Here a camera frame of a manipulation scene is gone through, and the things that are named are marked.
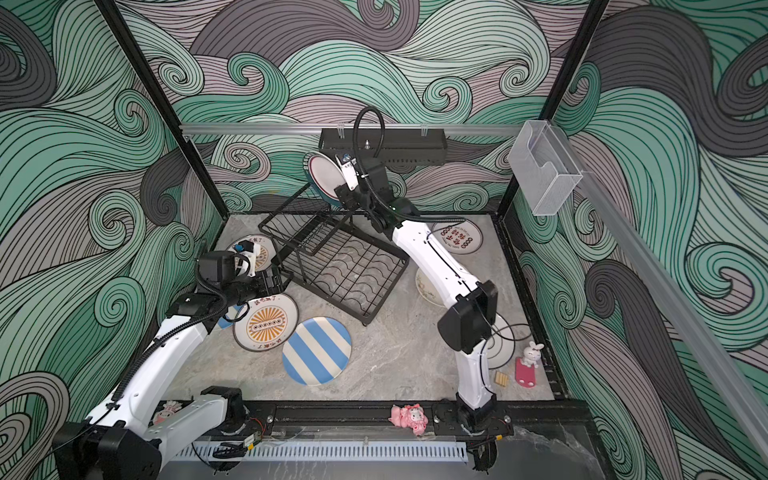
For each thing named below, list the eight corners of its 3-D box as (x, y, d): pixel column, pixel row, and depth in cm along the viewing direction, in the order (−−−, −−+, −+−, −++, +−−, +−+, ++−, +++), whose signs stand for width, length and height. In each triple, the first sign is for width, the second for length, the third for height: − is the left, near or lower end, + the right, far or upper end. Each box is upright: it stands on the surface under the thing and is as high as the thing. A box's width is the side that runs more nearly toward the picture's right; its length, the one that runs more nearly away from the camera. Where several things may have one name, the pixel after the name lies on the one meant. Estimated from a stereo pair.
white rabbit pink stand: (515, 384, 81) (528, 375, 74) (514, 351, 86) (526, 340, 79) (532, 388, 80) (547, 379, 73) (530, 355, 86) (543, 344, 79)
